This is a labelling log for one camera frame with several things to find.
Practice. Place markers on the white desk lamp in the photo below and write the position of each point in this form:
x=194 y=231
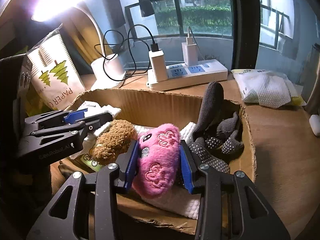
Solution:
x=85 y=32

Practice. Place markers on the brown plush toy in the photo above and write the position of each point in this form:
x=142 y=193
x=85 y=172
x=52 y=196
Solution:
x=114 y=140

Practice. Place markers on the white power strip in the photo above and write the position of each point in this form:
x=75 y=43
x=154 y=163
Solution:
x=181 y=75

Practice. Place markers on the pink plush toy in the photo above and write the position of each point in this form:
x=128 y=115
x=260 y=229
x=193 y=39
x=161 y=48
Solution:
x=158 y=162

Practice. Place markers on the white earbuds case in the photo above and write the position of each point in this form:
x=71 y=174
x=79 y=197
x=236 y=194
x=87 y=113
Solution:
x=314 y=122

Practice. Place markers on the white wipes package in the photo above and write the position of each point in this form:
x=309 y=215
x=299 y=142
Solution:
x=267 y=88

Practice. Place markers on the cartoon tissue pack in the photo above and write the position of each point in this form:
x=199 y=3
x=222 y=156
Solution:
x=85 y=157

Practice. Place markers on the white charger with black cable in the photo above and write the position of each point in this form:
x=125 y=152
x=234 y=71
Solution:
x=157 y=60

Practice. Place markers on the steel thermos mug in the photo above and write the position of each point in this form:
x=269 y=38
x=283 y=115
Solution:
x=310 y=92

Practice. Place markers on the cardboard box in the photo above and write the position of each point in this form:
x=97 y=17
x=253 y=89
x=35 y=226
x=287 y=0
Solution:
x=151 y=109

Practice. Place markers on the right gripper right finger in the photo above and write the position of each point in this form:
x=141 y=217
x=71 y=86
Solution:
x=231 y=206

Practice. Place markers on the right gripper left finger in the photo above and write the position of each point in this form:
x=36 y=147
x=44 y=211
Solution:
x=66 y=215

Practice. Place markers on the grey dotted glove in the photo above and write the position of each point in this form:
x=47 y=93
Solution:
x=216 y=138

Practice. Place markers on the paper cup package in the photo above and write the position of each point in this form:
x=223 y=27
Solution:
x=54 y=75

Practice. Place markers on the cotton swab bag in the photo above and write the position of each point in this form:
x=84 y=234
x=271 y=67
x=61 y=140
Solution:
x=104 y=114

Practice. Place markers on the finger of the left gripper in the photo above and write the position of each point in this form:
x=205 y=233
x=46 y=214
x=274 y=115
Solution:
x=55 y=118
x=82 y=125

